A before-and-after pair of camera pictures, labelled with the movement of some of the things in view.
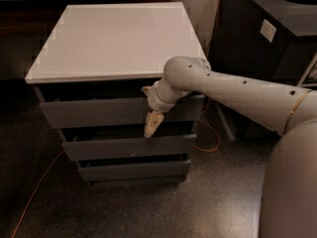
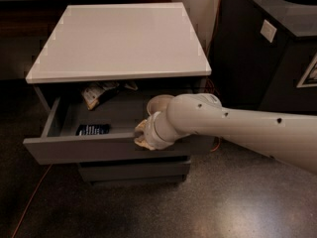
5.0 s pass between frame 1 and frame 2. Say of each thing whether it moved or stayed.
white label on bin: stayed
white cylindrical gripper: moved
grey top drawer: moved
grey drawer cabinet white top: stayed
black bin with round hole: stayed
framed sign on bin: stayed
